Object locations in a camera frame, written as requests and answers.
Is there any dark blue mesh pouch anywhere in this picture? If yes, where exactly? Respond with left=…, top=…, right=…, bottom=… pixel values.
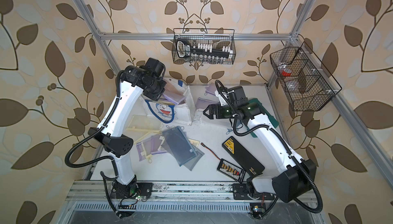
left=162, top=126, right=204, bottom=171

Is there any purple mesh pouch pile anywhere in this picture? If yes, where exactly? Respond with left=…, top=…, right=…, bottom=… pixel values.
left=163, top=90, right=186, bottom=105

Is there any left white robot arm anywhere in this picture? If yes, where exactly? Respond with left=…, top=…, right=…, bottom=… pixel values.
left=64, top=58, right=166, bottom=218

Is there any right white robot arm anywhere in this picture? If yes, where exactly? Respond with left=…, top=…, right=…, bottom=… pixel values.
left=203, top=80, right=323, bottom=218

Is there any purple mesh pouch near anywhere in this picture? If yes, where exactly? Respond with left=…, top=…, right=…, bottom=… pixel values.
left=195, top=98, right=219, bottom=110

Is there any purple mesh pouch far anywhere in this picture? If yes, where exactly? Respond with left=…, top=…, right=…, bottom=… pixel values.
left=204, top=83, right=217, bottom=96

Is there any white Doraemon canvas bag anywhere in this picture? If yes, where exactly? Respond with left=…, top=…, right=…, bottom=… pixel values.
left=139, top=78, right=196, bottom=125

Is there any yellow mesh pouch left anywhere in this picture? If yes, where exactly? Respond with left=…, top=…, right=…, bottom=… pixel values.
left=124, top=115, right=162, bottom=143

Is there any small purple yellow pouch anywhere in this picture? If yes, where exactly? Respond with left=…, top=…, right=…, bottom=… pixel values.
left=136, top=134, right=167, bottom=163

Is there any green plastic tool case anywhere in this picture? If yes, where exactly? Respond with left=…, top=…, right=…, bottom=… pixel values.
left=247, top=98, right=279, bottom=131

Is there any black box yellow label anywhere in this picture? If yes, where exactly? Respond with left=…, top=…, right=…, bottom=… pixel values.
left=222, top=136, right=265, bottom=177

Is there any black charger board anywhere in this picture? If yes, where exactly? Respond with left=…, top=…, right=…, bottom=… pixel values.
left=217, top=159, right=246, bottom=183

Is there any black wire basket back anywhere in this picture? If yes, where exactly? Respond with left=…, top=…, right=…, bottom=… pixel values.
left=172, top=27, right=236, bottom=65

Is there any black wire basket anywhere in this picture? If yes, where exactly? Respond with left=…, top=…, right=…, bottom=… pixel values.
left=172, top=27, right=236, bottom=65
left=270, top=42, right=342, bottom=111

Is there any black wire basket right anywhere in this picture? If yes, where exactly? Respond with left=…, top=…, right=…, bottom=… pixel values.
left=270, top=42, right=342, bottom=111

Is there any aluminium frame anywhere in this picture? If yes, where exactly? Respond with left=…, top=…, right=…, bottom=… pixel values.
left=79, top=0, right=393, bottom=224

